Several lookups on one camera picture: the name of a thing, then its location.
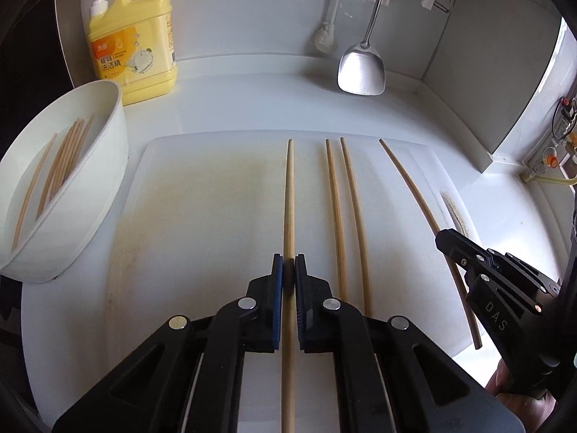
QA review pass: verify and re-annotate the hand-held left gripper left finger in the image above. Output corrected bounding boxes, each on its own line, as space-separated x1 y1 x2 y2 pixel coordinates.
52 254 286 433

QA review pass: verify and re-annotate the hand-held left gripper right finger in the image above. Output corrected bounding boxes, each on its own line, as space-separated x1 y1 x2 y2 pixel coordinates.
294 254 515 433

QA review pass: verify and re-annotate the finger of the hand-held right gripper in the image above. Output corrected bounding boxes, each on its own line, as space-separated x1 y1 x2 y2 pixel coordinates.
435 228 497 264
455 257 492 287

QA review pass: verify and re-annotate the wooden chopstick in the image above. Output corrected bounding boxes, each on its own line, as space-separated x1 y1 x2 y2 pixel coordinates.
339 137 373 317
280 139 296 433
325 139 350 302
379 139 483 350

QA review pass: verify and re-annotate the white round bowl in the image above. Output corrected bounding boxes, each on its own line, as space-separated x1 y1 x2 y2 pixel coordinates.
0 80 129 284

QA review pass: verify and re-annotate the bunch of wooden chopsticks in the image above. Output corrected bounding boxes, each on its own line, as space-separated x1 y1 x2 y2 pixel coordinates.
11 115 95 251

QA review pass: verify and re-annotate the person's right hand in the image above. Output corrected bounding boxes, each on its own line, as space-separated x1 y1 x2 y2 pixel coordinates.
484 358 557 433

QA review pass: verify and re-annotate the white plastic cutting board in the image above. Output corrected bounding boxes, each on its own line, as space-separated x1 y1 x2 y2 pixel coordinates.
20 134 485 433

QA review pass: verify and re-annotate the metal spatula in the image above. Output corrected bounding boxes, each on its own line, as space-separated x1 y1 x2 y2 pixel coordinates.
337 0 386 96

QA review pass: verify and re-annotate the white bottle brush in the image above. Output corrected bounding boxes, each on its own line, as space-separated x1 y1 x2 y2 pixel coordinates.
311 0 347 52

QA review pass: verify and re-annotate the yellow detergent pump bottle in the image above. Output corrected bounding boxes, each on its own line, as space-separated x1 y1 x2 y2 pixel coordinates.
74 0 178 106

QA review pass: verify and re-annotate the yellow gas hose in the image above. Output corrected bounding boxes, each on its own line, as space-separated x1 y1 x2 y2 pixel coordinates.
520 169 577 188

